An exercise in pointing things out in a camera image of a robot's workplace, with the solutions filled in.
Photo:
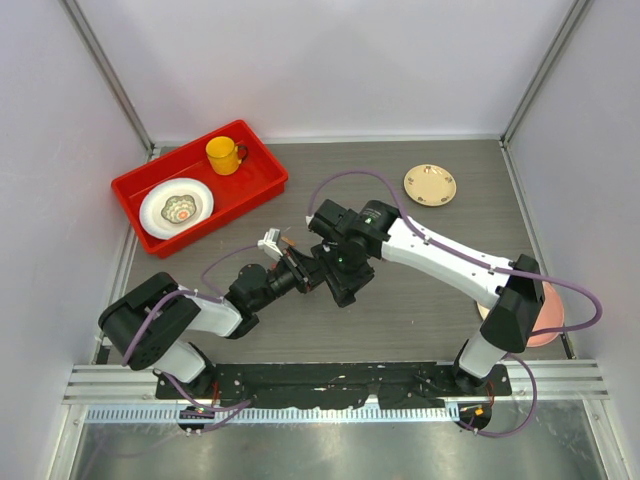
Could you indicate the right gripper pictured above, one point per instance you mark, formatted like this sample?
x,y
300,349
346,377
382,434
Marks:
x,y
338,281

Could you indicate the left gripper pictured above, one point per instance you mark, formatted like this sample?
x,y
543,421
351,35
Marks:
x,y
302,266

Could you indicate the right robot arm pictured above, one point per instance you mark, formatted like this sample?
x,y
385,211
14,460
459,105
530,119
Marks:
x,y
383,233

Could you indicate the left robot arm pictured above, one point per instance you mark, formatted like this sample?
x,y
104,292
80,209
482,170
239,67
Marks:
x,y
146,325

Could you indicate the cream floral plate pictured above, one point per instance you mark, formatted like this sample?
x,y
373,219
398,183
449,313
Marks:
x,y
430,185

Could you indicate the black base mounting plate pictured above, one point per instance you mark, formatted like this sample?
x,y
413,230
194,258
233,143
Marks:
x,y
338,386

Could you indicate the red plastic tray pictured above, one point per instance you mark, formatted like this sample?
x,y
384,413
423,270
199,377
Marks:
x,y
259,178

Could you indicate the yellow mug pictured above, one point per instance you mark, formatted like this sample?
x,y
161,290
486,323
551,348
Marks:
x,y
225,155

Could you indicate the small patterned bowl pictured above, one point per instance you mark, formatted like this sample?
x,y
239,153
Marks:
x,y
179,209

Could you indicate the white paper plate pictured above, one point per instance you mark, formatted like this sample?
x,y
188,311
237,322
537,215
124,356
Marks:
x,y
149,212

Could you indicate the pink white plate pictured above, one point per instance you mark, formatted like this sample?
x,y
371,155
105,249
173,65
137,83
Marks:
x,y
550,315

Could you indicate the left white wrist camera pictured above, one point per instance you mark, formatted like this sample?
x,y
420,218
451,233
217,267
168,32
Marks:
x,y
269,244

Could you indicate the white slotted cable duct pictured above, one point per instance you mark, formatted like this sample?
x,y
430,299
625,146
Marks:
x,y
183,414

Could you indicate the left aluminium frame post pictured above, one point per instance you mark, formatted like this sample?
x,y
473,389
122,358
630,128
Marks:
x,y
88,37

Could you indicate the aluminium frame post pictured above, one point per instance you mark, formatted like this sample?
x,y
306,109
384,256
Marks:
x,y
568,27
88,37

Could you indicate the right aluminium frame post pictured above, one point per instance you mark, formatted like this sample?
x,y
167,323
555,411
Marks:
x,y
568,27

